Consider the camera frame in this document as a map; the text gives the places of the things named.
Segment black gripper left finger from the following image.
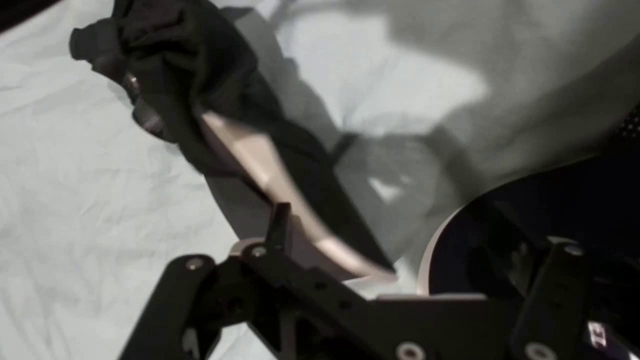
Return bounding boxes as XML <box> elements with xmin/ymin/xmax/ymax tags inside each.
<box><xmin>118</xmin><ymin>202</ymin><xmax>317</xmax><ymax>360</ymax></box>

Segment black cap with light brim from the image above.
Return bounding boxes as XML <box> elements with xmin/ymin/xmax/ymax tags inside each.
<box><xmin>69</xmin><ymin>0</ymin><xmax>397</xmax><ymax>282</ymax></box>

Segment navy blue clothing item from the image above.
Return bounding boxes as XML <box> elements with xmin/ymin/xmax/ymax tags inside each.
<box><xmin>418</xmin><ymin>99</ymin><xmax>640</xmax><ymax>303</ymax></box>

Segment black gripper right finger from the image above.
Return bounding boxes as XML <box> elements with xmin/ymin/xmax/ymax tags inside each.
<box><xmin>510</xmin><ymin>239</ymin><xmax>607</xmax><ymax>360</ymax></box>

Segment teal bed sheet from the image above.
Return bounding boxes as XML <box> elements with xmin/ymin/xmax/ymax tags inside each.
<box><xmin>0</xmin><ymin>0</ymin><xmax>640</xmax><ymax>360</ymax></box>

